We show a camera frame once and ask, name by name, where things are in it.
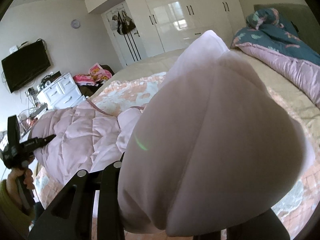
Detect white wardrobe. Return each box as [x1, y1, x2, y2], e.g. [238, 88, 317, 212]
[85, 0, 245, 57]

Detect teal and pink duvet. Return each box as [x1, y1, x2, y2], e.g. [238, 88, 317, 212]
[231, 8, 319, 107]

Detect left hand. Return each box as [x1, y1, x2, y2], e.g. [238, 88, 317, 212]
[6, 168, 35, 208]

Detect hanging bags on door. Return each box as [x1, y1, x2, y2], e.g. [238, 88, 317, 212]
[112, 10, 136, 35]

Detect orange plaid cloud blanket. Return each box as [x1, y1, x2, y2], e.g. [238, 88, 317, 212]
[32, 71, 320, 240]

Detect pink cartoon cloth pile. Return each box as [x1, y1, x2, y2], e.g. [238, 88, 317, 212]
[73, 63, 112, 86]

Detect round wall clock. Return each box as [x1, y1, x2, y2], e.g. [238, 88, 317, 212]
[71, 20, 81, 29]

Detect white door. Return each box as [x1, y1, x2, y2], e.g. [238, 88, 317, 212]
[101, 2, 147, 67]

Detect black wall television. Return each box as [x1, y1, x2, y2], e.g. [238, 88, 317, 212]
[1, 40, 51, 93]

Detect pink quilted jacket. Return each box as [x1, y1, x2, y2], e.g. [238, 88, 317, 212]
[29, 30, 315, 236]

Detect white drawer chest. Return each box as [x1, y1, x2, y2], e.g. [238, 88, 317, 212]
[37, 73, 86, 109]

